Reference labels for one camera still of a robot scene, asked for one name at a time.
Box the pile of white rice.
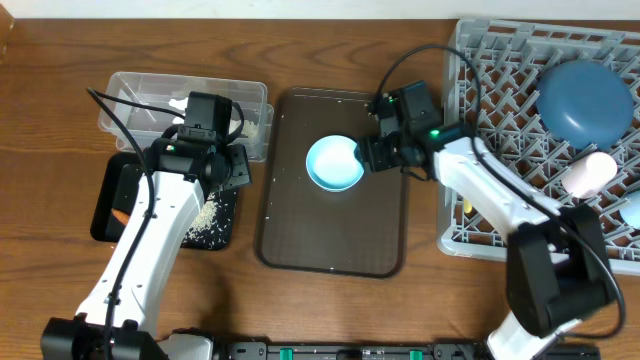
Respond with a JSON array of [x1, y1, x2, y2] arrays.
[[181, 190, 237, 251]]

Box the white tissue large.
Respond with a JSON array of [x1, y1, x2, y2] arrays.
[[229, 120, 259, 138]]

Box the light blue bowl with rice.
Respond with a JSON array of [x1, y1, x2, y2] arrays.
[[305, 135, 364, 192]]

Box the yellow plastic spoon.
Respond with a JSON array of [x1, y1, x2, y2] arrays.
[[463, 199, 473, 214]]

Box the orange carrot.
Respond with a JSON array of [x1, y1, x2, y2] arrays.
[[111, 208, 130, 226]]

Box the pink cup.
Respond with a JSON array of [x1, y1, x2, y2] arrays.
[[561, 152, 617, 199]]

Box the dark blue plate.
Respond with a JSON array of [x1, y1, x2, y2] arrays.
[[536, 60, 634, 149]]

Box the light blue cup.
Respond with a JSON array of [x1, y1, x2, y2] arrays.
[[619, 190, 640, 229]]

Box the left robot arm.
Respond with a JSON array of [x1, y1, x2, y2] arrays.
[[40, 92, 252, 360]]

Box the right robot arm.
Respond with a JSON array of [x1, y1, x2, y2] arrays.
[[355, 81, 624, 359]]

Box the grey dishwasher rack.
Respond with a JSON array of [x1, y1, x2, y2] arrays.
[[437, 19, 639, 276]]

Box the black tray bin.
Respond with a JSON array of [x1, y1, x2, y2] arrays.
[[90, 152, 238, 251]]

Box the brown serving tray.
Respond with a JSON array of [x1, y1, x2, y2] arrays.
[[255, 87, 408, 279]]

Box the clear plastic bin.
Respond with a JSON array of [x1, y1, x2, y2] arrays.
[[106, 72, 274, 162]]

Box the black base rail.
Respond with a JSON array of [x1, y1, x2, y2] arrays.
[[159, 327, 601, 360]]

